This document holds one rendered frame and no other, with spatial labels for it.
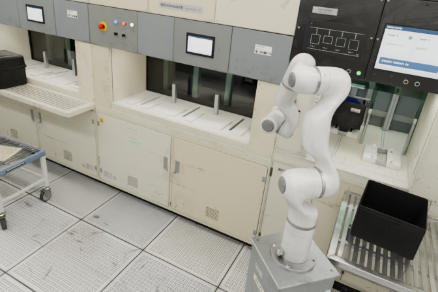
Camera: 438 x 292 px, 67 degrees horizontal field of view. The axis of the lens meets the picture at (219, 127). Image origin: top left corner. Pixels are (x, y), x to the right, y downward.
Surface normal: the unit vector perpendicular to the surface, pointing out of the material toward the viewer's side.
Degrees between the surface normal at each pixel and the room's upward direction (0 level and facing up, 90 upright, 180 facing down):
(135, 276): 0
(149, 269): 0
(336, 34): 90
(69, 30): 90
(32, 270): 0
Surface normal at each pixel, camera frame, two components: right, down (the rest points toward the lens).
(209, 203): -0.45, 0.32
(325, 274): 0.09, -0.91
